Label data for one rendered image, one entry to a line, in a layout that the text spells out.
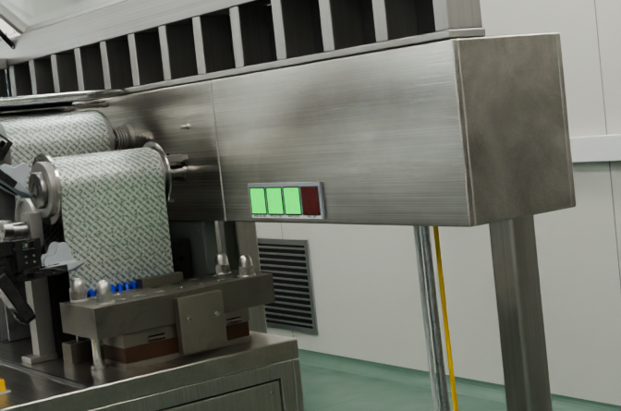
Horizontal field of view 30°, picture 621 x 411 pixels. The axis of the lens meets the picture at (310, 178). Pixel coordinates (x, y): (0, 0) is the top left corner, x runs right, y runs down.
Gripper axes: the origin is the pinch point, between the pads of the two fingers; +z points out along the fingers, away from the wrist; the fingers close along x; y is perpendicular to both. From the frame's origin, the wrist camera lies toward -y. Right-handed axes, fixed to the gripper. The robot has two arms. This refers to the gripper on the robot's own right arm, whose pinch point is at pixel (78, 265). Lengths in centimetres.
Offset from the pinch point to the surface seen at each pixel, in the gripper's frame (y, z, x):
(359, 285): -64, 263, 254
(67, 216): 10.2, -1.0, -0.3
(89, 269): -1.0, 2.3, -0.2
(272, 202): 9.1, 29.3, -29.0
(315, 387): -109, 228, 252
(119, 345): -14.5, -1.0, -17.3
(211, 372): -21.7, 13.3, -25.9
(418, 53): 33, 30, -76
